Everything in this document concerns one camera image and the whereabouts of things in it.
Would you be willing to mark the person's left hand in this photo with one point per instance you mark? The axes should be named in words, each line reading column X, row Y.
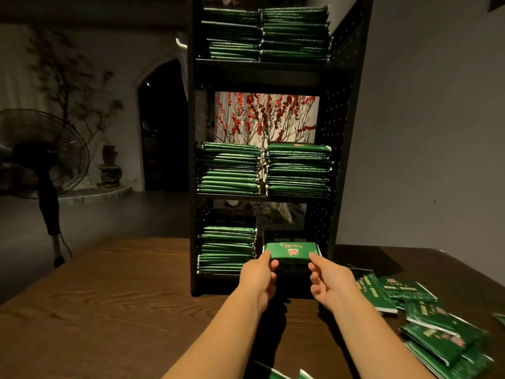
column 259, row 280

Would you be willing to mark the white curtain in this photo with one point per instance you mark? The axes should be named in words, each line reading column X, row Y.
column 184, row 67

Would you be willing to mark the black metal shelf rack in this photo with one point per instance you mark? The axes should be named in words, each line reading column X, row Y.
column 351, row 98

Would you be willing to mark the person's right hand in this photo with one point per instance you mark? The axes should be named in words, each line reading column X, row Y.
column 333, row 284

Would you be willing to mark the black standing fan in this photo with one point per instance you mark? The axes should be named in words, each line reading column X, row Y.
column 39, row 150

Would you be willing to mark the bare branched tree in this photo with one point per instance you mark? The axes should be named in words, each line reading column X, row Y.
column 75, row 75

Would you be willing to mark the red berry branches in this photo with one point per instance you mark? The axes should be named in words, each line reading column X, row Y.
column 264, row 118

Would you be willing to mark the pile of green packets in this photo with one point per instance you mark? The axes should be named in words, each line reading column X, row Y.
column 430, row 339

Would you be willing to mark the person's left forearm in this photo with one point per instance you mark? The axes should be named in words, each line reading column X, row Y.
column 221, row 339

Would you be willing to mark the dark vase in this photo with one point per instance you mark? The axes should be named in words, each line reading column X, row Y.
column 110, row 165

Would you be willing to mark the white hook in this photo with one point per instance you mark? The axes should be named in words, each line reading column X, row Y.
column 181, row 43

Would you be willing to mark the person's right forearm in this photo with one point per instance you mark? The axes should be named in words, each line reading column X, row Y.
column 383, row 343

